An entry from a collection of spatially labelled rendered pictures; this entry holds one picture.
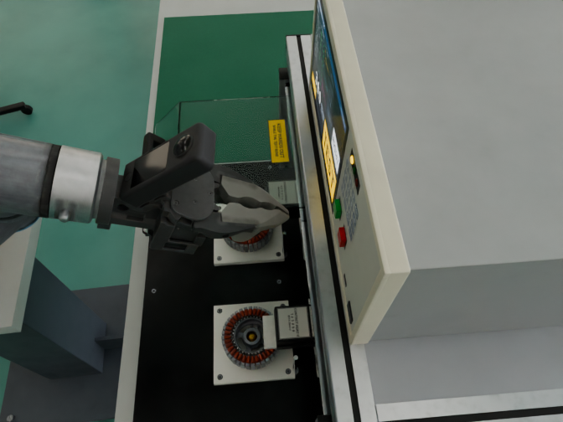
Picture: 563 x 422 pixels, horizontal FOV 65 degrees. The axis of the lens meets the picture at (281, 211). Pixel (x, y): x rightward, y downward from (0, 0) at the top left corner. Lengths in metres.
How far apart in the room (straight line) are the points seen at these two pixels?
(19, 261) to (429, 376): 0.89
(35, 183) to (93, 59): 2.34
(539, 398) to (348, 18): 0.48
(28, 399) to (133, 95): 1.48
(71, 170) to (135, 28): 2.49
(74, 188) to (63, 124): 2.02
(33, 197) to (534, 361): 0.56
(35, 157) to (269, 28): 1.14
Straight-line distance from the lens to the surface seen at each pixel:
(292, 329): 0.80
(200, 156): 0.41
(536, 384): 0.60
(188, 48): 1.47
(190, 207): 0.48
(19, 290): 1.11
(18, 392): 1.88
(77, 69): 2.75
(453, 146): 0.45
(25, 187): 0.47
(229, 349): 0.85
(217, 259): 0.96
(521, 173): 0.46
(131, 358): 0.96
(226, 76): 1.36
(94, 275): 1.94
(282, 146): 0.75
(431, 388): 0.56
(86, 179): 0.47
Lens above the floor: 1.64
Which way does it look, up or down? 58 degrees down
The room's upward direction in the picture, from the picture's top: straight up
